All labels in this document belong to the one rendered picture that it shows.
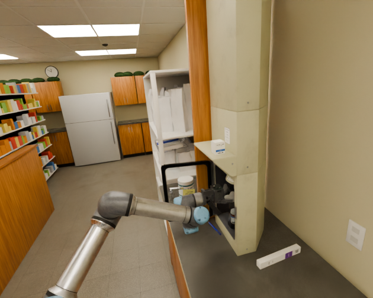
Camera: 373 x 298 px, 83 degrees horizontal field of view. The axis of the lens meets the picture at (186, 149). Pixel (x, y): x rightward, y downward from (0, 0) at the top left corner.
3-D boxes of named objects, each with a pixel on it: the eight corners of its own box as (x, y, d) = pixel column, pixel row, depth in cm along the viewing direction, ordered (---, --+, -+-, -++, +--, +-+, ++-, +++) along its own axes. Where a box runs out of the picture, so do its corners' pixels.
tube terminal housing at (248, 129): (248, 213, 149) (249, 101, 126) (278, 245, 119) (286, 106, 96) (215, 221, 143) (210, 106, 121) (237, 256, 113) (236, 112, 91)
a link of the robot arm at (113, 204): (102, 181, 86) (211, 203, 98) (102, 190, 95) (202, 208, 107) (93, 210, 80) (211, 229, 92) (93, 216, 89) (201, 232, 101)
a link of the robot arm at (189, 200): (176, 214, 114) (172, 199, 117) (195, 210, 116) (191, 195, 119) (176, 212, 107) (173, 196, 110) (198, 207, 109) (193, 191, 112)
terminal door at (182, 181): (213, 216, 140) (210, 159, 129) (167, 222, 139) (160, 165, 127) (212, 216, 141) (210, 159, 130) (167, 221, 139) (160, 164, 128)
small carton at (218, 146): (220, 150, 106) (219, 139, 105) (225, 153, 102) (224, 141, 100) (211, 152, 105) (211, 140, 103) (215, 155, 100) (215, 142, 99)
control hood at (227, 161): (212, 155, 130) (211, 140, 127) (237, 175, 100) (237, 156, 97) (194, 158, 127) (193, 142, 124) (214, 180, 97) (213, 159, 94)
